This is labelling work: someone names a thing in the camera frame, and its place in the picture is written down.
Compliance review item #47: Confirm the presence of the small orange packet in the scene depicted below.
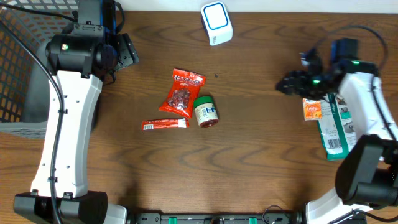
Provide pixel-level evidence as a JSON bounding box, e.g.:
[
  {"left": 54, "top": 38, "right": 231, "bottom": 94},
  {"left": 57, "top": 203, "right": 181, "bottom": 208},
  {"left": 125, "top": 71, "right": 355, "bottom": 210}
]
[{"left": 303, "top": 98, "right": 323, "bottom": 121}]

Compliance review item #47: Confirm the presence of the green 3M product package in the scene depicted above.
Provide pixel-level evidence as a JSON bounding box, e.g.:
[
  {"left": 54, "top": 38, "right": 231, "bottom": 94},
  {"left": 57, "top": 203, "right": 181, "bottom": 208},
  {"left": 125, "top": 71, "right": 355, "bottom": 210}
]
[{"left": 318, "top": 93, "right": 357, "bottom": 161}]

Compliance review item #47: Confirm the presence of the red snack bag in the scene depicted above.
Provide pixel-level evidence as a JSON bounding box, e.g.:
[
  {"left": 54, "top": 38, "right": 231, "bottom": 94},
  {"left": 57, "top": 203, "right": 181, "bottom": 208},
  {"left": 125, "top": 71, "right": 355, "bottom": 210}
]
[{"left": 159, "top": 68, "right": 206, "bottom": 119}]

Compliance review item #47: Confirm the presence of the red stick packet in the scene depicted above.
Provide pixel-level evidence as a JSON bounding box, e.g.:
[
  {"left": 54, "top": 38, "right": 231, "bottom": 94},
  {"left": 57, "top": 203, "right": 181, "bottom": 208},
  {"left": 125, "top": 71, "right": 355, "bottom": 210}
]
[{"left": 141, "top": 118, "right": 190, "bottom": 131}]

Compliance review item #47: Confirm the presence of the green-lid seasoning jar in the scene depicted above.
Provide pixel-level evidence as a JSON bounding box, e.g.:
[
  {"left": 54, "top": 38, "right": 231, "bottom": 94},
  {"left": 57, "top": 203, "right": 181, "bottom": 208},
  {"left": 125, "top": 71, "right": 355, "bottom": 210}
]
[{"left": 193, "top": 96, "right": 219, "bottom": 128}]

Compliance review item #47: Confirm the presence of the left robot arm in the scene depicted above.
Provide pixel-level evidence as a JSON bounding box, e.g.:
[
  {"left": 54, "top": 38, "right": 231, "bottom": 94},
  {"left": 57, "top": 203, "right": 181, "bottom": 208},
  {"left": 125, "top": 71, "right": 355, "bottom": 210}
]
[{"left": 14, "top": 34, "right": 139, "bottom": 223}]

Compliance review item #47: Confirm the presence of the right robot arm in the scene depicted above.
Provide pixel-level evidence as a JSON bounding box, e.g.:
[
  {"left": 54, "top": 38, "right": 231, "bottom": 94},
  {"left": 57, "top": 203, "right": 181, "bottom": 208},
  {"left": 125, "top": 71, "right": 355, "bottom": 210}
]
[{"left": 275, "top": 59, "right": 397, "bottom": 223}]

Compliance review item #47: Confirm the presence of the white barcode scanner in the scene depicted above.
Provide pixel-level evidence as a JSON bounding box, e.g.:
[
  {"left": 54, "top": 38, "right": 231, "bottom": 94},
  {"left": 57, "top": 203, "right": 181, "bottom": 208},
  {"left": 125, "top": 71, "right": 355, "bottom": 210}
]
[{"left": 201, "top": 1, "right": 233, "bottom": 46}]

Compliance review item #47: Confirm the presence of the grey plastic mesh basket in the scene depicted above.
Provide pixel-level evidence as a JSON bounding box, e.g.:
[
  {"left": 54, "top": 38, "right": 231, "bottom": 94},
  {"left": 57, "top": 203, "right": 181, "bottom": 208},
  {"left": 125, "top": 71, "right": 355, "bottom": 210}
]
[{"left": 1, "top": 0, "right": 78, "bottom": 139}]

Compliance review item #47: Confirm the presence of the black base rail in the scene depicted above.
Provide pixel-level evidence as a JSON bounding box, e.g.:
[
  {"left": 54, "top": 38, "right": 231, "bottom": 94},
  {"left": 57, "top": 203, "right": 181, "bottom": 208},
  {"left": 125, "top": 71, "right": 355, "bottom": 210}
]
[{"left": 131, "top": 212, "right": 305, "bottom": 224}]

